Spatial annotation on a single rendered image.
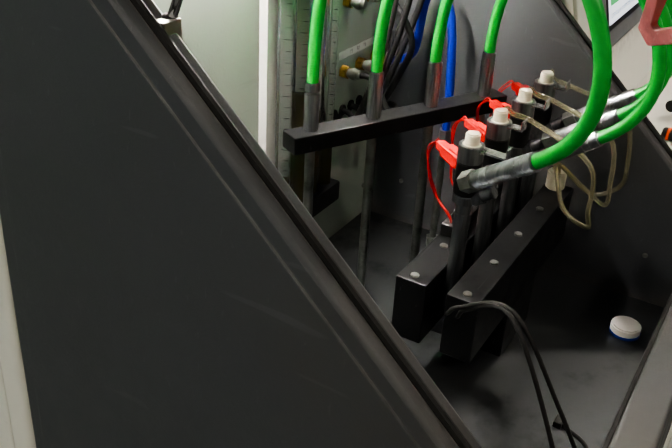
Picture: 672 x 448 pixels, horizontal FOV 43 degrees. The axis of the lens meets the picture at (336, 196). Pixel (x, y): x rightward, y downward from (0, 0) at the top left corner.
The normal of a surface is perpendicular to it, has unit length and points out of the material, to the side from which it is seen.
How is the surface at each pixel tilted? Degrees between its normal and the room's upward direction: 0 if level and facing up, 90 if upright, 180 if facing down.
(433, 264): 0
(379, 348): 43
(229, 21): 90
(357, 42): 90
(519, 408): 0
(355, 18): 90
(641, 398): 0
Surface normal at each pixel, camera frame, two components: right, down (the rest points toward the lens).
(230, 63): 0.86, 0.28
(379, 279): 0.05, -0.88
